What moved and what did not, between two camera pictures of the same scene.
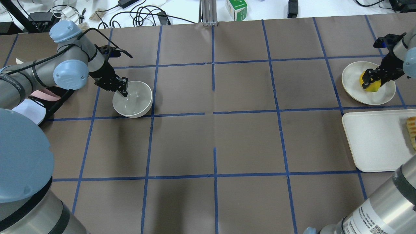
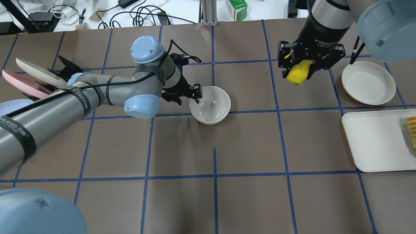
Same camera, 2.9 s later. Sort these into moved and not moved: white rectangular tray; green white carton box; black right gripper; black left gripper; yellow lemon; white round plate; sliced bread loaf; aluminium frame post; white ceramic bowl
Moved: black right gripper; yellow lemon; white ceramic bowl; black left gripper
Not moved: aluminium frame post; white round plate; green white carton box; white rectangular tray; sliced bread loaf
